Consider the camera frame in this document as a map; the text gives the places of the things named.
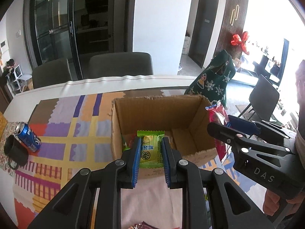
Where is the green mooncake packet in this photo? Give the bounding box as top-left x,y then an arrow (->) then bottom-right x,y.
137,130 -> 165,169

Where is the pink red snack packet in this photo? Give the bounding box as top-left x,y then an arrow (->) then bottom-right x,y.
206,101 -> 231,164

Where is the green lollipop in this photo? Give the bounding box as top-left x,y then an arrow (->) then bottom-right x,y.
121,134 -> 134,152

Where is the person's right hand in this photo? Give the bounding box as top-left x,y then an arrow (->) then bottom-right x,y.
263,188 -> 305,218

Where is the dark chair at right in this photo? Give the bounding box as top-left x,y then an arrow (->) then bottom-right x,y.
238,75 -> 280,121

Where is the brown cardboard box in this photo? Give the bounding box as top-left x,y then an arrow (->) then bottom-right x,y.
109,94 -> 223,179

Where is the green christmas felt bag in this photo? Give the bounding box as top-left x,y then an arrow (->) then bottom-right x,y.
185,50 -> 236,107

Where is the maroon striped snack packet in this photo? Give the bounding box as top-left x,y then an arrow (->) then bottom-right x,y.
128,221 -> 158,229

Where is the colourful patterned tablecloth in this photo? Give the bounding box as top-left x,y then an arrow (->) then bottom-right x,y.
13,89 -> 265,229

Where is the red bow decoration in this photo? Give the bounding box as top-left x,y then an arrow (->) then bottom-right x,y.
230,31 -> 250,55

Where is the black mug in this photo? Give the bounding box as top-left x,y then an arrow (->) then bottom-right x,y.
4,134 -> 28,170

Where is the grey dining chair right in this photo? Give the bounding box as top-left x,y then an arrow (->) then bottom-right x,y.
88,52 -> 153,79

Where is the grey dining chair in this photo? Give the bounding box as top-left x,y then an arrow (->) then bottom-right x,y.
32,58 -> 72,89
88,52 -> 153,79

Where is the blue pepsi can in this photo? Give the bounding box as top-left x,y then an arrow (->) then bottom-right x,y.
15,122 -> 41,152

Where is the grey dining chair left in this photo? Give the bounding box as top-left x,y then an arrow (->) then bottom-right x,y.
32,58 -> 72,89

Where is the white shelf with items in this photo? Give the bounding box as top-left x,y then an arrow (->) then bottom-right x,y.
1,58 -> 33,97

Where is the black glass sliding door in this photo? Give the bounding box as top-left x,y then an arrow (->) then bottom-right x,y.
24,0 -> 136,80

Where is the gold wall ornament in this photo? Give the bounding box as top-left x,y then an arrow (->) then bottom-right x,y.
230,4 -> 240,26

